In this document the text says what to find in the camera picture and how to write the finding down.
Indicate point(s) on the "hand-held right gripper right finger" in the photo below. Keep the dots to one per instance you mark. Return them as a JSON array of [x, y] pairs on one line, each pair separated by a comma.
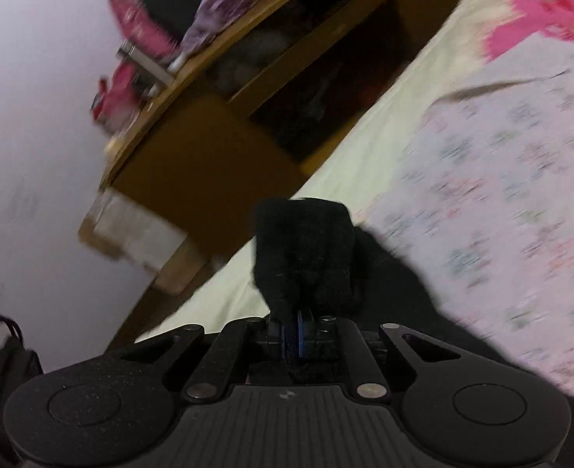
[[306, 339]]

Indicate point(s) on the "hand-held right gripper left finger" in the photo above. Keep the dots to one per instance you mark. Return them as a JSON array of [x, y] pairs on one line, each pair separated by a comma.
[[290, 339]]

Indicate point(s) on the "black pants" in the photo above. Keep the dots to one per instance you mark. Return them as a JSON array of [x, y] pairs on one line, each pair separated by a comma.
[[301, 243]]

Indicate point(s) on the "cardboard box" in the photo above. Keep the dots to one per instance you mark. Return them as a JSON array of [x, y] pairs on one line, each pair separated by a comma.
[[126, 224]]

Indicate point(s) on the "pale yellow bed sheet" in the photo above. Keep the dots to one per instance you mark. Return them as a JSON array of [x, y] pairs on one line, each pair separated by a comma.
[[365, 146]]

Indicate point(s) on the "wooden shelf unit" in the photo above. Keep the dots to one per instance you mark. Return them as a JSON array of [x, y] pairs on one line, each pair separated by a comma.
[[204, 156]]

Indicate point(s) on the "white floral blanket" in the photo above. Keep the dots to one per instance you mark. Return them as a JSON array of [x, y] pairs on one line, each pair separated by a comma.
[[501, 180]]

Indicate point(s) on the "pink packet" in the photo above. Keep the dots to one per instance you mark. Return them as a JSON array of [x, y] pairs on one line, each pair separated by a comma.
[[113, 92]]

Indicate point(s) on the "silver metal object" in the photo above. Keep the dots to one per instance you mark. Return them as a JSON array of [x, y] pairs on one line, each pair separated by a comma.
[[145, 63]]

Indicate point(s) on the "purple patterned cloth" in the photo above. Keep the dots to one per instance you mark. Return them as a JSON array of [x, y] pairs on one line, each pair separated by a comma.
[[228, 5]]

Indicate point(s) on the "pink bag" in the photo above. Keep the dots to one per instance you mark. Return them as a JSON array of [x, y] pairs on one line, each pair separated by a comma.
[[140, 19]]

